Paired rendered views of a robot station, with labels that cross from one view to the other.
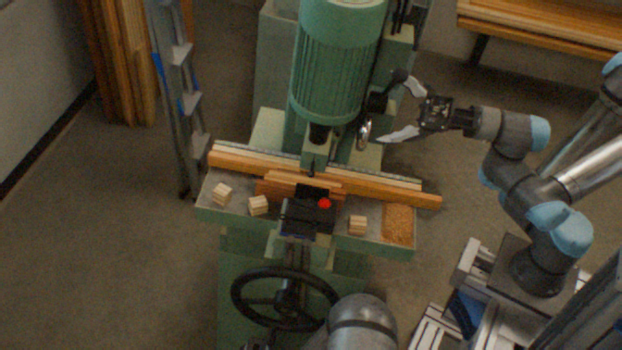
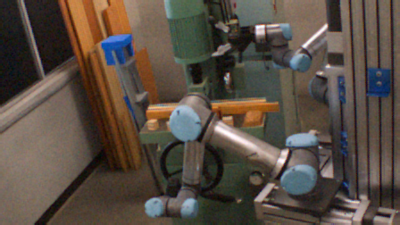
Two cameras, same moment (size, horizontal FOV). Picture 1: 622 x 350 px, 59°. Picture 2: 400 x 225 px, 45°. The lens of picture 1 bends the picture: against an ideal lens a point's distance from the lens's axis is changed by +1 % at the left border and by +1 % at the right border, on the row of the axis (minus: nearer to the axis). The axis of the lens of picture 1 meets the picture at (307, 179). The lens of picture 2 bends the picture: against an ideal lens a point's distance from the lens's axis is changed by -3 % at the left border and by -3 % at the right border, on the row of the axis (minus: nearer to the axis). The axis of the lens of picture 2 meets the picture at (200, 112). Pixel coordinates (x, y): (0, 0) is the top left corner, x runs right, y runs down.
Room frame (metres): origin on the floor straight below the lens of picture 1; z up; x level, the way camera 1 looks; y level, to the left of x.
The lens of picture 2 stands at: (-1.12, -0.60, 1.89)
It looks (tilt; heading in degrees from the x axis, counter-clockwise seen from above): 23 degrees down; 16
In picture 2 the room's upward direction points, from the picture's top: 10 degrees counter-clockwise
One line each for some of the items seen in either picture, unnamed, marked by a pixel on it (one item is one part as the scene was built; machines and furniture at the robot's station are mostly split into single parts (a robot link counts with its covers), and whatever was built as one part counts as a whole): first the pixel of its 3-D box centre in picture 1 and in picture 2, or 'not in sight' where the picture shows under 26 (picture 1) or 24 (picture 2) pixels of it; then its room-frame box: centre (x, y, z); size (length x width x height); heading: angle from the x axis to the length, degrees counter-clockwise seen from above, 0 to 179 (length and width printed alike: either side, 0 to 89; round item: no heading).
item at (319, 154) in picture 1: (317, 146); (200, 89); (1.09, -0.01, 1.03); 0.14 x 0.07 x 0.09; 0
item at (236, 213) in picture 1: (306, 218); (202, 129); (0.96, -0.02, 0.87); 0.61 x 0.30 x 0.06; 90
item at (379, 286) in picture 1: (371, 300); (260, 183); (0.92, -0.27, 0.58); 0.12 x 0.08 x 0.08; 0
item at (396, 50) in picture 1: (391, 56); (230, 37); (1.28, -0.16, 1.23); 0.09 x 0.08 x 0.15; 0
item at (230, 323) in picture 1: (293, 256); (222, 193); (1.19, -0.01, 0.36); 0.58 x 0.45 x 0.71; 0
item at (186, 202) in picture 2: not in sight; (183, 205); (0.41, -0.05, 0.82); 0.11 x 0.11 x 0.08; 87
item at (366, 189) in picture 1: (324, 181); (211, 111); (1.07, -0.05, 0.92); 0.67 x 0.02 x 0.04; 90
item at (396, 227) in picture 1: (399, 219); (253, 116); (0.98, -0.27, 0.92); 0.14 x 0.09 x 0.04; 0
